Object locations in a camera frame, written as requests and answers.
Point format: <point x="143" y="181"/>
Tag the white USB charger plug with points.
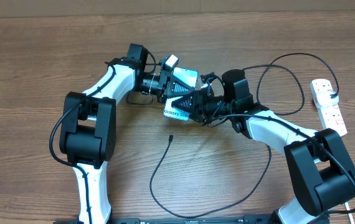
<point x="325" y="99"/>

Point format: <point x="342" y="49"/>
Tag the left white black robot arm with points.
<point x="84" y="137"/>

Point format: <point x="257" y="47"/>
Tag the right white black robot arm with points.
<point x="321" y="170"/>

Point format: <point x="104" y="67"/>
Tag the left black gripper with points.
<point x="173" y="81"/>

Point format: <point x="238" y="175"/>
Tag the Samsung Galaxy smartphone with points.
<point x="175" y="113"/>

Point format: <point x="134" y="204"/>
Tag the white power strip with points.
<point x="330" y="117"/>

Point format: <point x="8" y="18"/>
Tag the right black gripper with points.
<point x="198" y="103"/>

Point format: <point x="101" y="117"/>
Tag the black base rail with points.
<point x="246" y="219"/>

